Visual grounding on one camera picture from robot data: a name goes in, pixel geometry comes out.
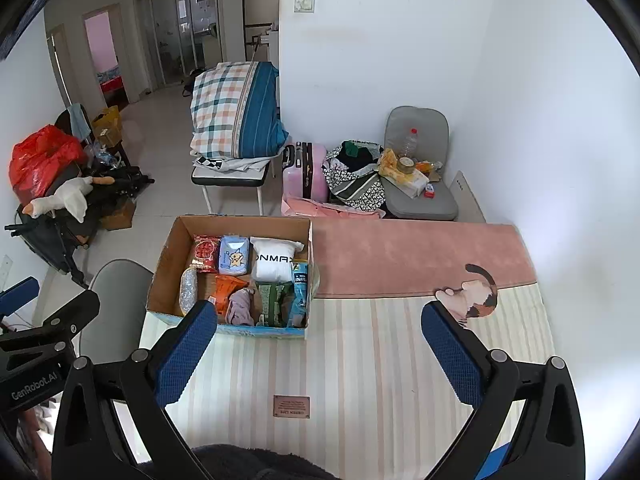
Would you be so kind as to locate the green packet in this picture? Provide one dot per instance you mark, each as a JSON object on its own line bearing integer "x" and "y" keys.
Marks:
{"x": 272, "y": 305}

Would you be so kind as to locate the light blue cloth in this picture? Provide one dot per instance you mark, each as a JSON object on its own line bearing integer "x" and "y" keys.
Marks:
{"x": 77, "y": 120}

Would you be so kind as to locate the grey cushioned chair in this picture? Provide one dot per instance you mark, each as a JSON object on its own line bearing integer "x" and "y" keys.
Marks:
{"x": 415, "y": 120}

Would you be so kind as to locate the black folded stroller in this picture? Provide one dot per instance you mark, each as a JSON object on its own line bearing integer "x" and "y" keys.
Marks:
{"x": 50, "y": 240}

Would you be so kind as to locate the clear plastic bottle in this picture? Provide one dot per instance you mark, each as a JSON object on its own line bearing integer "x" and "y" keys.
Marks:
{"x": 410, "y": 144}

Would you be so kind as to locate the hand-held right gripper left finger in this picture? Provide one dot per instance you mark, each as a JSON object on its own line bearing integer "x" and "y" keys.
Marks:
{"x": 187, "y": 355}

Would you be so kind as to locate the brown tape roll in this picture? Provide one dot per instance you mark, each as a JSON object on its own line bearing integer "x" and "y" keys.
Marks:
{"x": 406, "y": 164}

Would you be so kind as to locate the glass sliding door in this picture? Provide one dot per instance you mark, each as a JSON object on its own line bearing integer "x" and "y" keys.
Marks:
{"x": 170, "y": 35}

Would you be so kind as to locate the folded plaid blue quilt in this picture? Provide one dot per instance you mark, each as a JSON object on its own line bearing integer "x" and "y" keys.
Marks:
{"x": 225, "y": 105}

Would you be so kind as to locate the pink suitcase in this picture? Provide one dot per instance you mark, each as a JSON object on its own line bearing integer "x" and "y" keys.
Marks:
{"x": 315, "y": 175}

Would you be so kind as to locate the clear plastic packet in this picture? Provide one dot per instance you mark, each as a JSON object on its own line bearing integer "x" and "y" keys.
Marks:
{"x": 189, "y": 292}

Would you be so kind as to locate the white lettered packet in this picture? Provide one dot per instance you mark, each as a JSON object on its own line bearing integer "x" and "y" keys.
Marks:
{"x": 272, "y": 260}

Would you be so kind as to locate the purple cloth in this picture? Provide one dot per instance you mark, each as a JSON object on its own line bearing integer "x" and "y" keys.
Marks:
{"x": 240, "y": 307}

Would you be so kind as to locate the white wall switch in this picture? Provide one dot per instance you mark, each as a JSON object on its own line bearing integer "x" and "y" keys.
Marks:
{"x": 304, "y": 3}

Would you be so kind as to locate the white goose plush toy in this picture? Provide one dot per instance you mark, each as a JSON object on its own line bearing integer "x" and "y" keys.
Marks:
{"x": 70, "y": 197}

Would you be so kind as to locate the red snack packet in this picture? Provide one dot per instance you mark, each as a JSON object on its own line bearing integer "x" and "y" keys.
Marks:
{"x": 205, "y": 252}

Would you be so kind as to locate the brown cardboard box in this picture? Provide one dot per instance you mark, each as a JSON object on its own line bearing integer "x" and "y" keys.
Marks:
{"x": 119, "y": 217}

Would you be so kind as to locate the blue tube packet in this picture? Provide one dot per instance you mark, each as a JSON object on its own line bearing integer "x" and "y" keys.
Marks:
{"x": 300, "y": 292}

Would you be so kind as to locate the white folding bench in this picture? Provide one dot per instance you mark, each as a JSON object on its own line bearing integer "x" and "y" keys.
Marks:
{"x": 225, "y": 180}

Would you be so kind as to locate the orange snack packet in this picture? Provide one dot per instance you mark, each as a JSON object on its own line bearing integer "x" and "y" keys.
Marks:
{"x": 227, "y": 290}

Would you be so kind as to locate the brown sewn label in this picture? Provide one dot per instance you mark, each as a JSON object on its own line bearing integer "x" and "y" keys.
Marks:
{"x": 291, "y": 406}

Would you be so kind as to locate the small red box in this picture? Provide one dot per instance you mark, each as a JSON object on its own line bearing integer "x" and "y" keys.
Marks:
{"x": 430, "y": 191}

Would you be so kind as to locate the yellow cardboard box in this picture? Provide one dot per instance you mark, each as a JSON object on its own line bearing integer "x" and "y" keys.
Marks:
{"x": 107, "y": 125}

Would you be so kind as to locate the yellow plastic bag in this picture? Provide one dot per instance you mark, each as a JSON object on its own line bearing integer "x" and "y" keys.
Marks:
{"x": 387, "y": 160}

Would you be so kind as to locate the pink plastic bag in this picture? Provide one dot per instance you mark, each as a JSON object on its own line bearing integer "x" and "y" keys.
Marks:
{"x": 330, "y": 208}

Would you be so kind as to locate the black white patterned bag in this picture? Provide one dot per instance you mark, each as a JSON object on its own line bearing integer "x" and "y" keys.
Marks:
{"x": 360, "y": 192}

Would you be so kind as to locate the grey round-backed chair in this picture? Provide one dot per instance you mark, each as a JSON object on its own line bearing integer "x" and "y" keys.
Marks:
{"x": 120, "y": 285}

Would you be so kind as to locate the white patterned folded cloth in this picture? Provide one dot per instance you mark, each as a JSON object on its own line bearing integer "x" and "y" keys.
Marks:
{"x": 230, "y": 164}

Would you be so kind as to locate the blue tissue packet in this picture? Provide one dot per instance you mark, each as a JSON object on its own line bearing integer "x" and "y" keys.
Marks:
{"x": 234, "y": 255}

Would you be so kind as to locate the white leaning panel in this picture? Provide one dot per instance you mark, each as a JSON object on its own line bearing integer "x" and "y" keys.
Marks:
{"x": 467, "y": 200}

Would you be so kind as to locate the white tissue box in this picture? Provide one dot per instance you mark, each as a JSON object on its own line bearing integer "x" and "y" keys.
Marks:
{"x": 410, "y": 182}

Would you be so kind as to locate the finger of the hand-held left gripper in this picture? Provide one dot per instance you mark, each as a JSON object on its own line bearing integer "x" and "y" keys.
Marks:
{"x": 70, "y": 312}
{"x": 20, "y": 294}

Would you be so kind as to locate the red plastic bag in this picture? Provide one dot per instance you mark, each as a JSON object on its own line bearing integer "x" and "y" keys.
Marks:
{"x": 40, "y": 160}

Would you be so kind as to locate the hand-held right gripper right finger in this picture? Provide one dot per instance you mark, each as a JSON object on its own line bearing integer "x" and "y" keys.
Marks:
{"x": 452, "y": 355}

